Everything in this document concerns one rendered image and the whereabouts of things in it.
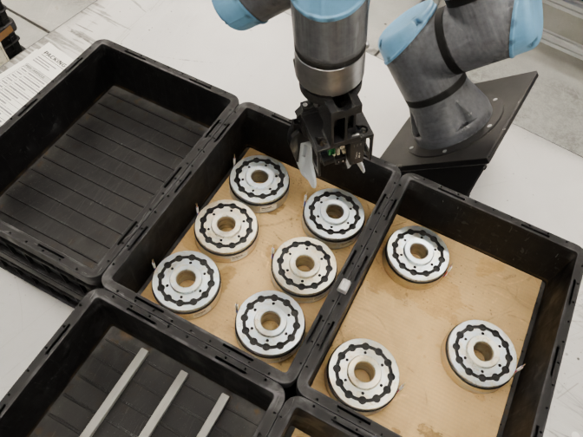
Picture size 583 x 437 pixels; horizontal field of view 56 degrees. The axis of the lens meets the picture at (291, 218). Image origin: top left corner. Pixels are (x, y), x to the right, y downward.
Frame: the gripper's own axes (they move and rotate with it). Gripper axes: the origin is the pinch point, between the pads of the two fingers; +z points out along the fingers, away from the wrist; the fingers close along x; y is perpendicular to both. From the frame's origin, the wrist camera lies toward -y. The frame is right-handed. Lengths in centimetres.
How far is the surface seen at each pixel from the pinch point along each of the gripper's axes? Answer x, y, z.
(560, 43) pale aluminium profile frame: 138, -95, 108
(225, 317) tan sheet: -20.8, 11.9, 14.1
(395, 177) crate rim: 11.3, 0.5, 8.6
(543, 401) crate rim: 15.4, 38.2, 9.2
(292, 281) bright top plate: -9.4, 10.3, 12.8
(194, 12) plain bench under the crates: -9, -76, 29
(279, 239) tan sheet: -8.9, 1.1, 15.8
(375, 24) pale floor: 72, -140, 112
